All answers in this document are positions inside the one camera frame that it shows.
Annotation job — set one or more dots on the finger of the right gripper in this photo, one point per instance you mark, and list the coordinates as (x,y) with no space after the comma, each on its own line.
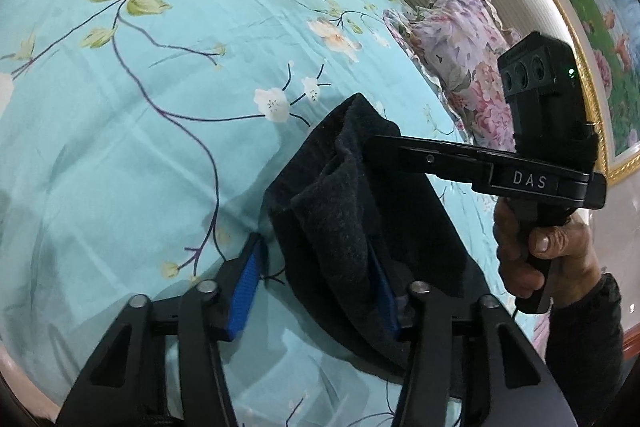
(447,160)

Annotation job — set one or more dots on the black fleece pants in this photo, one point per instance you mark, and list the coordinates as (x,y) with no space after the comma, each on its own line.
(336,216)

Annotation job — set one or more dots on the black right sleeve forearm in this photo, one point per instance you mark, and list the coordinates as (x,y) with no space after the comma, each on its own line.
(585,350)

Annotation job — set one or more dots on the purple pink floral pillow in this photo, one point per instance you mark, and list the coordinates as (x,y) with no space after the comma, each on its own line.
(455,44)

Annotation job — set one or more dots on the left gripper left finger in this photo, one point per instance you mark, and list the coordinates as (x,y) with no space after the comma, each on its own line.
(237,281)

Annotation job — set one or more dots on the light blue floral bedsheet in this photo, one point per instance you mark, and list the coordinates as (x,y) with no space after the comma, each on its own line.
(139,136)

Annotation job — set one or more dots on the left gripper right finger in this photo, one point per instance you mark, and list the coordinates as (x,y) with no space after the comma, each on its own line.
(393,300)

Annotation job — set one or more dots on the pink bed skirt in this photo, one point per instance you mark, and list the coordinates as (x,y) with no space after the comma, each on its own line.
(26,392)

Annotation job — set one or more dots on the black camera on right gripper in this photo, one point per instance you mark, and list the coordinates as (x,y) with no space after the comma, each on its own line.
(542,86)

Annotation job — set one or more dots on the person's right hand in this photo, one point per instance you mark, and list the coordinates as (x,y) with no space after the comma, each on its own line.
(570,245)

